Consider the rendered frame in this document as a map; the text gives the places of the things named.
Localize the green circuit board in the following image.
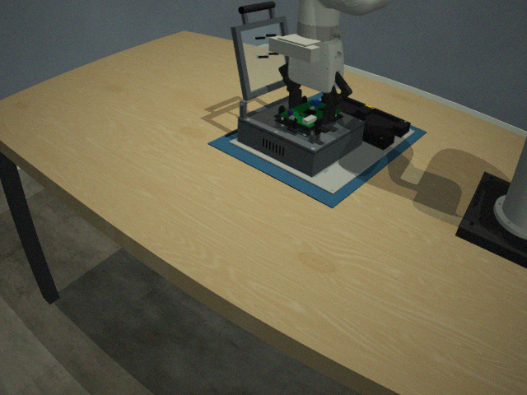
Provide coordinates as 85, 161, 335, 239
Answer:
279, 99, 325, 128

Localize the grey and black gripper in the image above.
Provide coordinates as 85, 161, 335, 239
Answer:
278, 39, 352, 125

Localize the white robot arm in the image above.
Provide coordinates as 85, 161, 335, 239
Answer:
268, 0, 527, 239

